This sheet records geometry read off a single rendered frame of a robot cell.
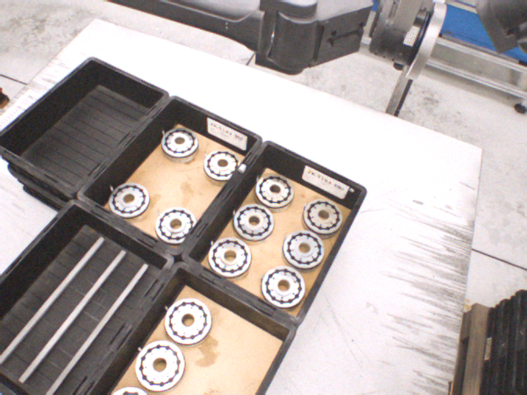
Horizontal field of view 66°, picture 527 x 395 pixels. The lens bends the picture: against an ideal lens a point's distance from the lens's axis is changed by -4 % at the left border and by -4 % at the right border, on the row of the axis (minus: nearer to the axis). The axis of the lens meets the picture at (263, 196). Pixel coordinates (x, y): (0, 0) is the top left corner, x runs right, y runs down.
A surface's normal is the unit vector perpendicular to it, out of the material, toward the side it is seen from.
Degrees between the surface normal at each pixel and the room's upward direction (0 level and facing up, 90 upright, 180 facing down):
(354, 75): 0
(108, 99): 0
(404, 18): 90
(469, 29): 90
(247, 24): 90
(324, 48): 90
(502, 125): 0
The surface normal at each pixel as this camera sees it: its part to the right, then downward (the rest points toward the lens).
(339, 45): 0.51, 0.75
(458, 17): -0.37, 0.77
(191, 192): 0.08, -0.52
